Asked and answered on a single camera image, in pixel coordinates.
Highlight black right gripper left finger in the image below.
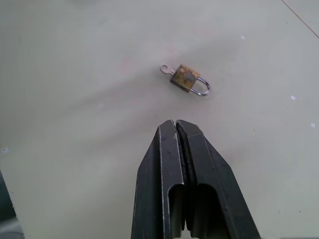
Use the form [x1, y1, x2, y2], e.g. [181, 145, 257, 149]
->
[131, 119, 187, 239]

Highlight small silver key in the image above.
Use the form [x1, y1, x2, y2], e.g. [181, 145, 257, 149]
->
[159, 64, 177, 75]

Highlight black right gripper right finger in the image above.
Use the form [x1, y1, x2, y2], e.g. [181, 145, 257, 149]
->
[175, 119, 262, 239]

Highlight small brass padlock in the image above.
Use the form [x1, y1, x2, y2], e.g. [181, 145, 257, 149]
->
[169, 64, 211, 97]

